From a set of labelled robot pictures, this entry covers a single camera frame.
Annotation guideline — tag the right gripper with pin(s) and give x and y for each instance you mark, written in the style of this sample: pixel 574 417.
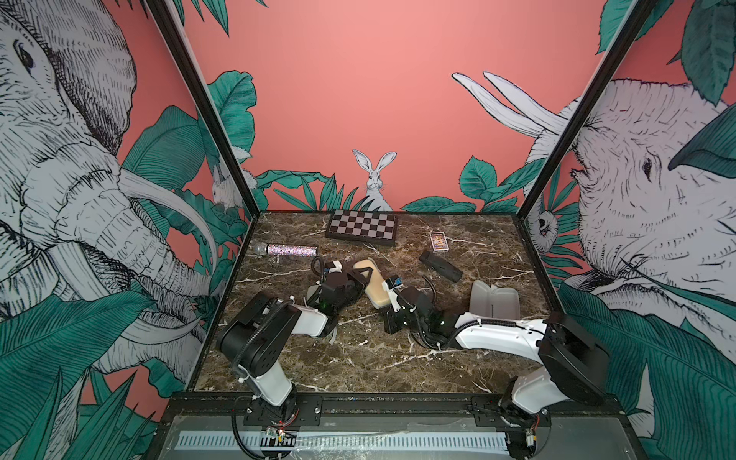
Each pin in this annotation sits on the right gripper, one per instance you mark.
pixel 389 321

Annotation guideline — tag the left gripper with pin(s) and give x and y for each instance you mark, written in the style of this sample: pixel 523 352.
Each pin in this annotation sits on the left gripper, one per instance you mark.
pixel 357 282

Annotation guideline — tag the white umbrella case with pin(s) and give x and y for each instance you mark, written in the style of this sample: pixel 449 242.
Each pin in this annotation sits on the white umbrella case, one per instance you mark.
pixel 375 292

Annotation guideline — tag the black umbrella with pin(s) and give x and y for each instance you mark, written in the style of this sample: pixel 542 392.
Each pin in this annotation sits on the black umbrella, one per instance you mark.
pixel 441 266

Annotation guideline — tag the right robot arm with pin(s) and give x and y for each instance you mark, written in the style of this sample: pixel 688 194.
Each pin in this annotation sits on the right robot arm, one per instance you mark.
pixel 573 363

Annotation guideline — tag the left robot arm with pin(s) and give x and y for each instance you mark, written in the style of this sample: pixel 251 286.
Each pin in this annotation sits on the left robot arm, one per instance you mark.
pixel 254 340

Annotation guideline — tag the folding chessboard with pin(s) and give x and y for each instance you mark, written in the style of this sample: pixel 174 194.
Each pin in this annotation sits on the folding chessboard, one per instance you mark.
pixel 366 227

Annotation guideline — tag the playing card box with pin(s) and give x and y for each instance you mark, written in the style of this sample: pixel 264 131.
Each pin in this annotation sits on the playing card box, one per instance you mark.
pixel 439 242

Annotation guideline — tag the glitter purple microphone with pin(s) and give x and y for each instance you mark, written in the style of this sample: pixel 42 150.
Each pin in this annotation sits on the glitter purple microphone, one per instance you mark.
pixel 273 249

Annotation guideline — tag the white slotted cable duct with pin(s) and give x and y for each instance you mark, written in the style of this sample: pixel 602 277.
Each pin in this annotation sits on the white slotted cable duct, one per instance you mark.
pixel 491 442

